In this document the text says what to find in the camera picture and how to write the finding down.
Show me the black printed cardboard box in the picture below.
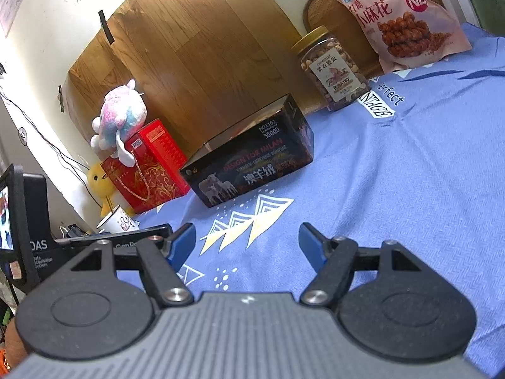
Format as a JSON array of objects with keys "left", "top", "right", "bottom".
[{"left": 180, "top": 94, "right": 314, "bottom": 207}]

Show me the blue printed tablecloth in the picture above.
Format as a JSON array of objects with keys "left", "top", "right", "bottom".
[{"left": 137, "top": 24, "right": 504, "bottom": 376}]

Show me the nut jar with yellow lid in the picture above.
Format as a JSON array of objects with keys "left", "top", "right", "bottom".
[{"left": 292, "top": 26, "right": 370, "bottom": 111}]

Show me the round woven tray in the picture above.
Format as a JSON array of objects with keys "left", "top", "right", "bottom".
[{"left": 302, "top": 0, "right": 447, "bottom": 80}]

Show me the yellow plush toy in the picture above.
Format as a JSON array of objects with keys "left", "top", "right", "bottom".
[{"left": 87, "top": 163, "right": 135, "bottom": 218}]

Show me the pastel plush toy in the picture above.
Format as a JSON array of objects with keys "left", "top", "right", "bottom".
[{"left": 90, "top": 79, "right": 147, "bottom": 167}]

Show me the white printed mug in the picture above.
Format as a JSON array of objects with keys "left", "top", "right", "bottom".
[{"left": 97, "top": 205, "right": 139, "bottom": 234}]

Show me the person's hand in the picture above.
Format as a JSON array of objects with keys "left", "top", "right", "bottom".
[{"left": 1, "top": 318, "right": 28, "bottom": 376}]

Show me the red gift box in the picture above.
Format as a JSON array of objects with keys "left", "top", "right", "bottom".
[{"left": 101, "top": 119, "right": 190, "bottom": 214}]

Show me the wooden wall panel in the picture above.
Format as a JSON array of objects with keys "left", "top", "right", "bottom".
[{"left": 63, "top": 0, "right": 324, "bottom": 155}]

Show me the pink twisted snack bag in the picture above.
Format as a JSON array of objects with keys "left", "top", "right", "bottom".
[{"left": 337, "top": 0, "right": 472, "bottom": 74}]

